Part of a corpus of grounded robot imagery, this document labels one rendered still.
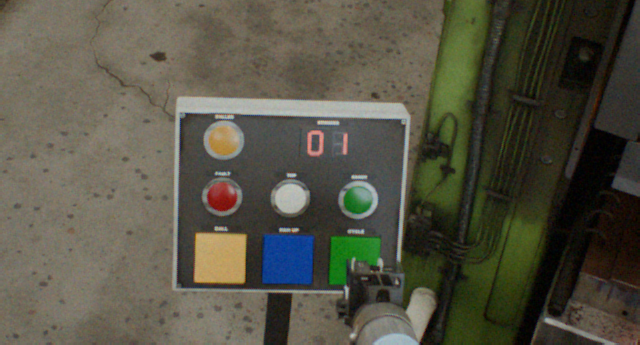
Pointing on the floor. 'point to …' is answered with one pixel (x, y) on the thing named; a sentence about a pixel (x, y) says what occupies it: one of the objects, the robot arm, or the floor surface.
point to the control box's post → (277, 318)
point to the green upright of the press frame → (570, 108)
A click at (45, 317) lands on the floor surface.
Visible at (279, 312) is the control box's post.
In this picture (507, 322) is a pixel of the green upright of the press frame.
